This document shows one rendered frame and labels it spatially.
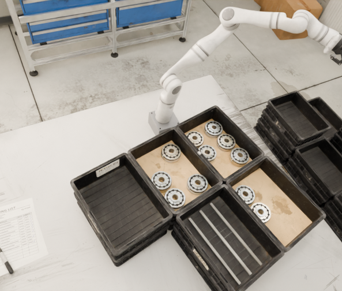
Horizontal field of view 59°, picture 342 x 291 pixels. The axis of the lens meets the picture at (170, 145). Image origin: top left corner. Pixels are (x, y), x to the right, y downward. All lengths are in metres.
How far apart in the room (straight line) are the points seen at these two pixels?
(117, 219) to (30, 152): 0.68
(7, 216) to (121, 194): 0.56
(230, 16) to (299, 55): 2.59
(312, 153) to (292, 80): 1.32
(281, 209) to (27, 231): 1.24
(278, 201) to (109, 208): 0.84
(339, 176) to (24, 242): 2.09
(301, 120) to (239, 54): 1.46
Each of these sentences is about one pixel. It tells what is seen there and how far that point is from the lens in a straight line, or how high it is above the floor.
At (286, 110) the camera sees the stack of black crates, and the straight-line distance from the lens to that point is 2.58.
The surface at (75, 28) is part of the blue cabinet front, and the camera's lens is 3.13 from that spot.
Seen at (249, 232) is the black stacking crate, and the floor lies 0.83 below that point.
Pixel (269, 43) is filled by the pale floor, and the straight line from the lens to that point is 4.08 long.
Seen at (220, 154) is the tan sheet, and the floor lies 0.83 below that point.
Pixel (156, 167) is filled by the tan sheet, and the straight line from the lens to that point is 1.58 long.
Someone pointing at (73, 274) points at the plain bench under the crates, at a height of 0.70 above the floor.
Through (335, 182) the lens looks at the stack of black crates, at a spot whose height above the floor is 0.38.
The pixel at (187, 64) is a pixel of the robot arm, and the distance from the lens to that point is 1.59.
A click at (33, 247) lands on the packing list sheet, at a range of 1.61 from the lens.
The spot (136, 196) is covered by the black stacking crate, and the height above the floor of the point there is 0.83.
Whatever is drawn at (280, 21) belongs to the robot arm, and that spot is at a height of 1.46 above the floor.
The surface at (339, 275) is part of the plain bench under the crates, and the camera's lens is 1.83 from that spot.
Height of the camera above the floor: 2.19
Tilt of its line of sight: 55 degrees down
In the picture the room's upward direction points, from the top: 12 degrees clockwise
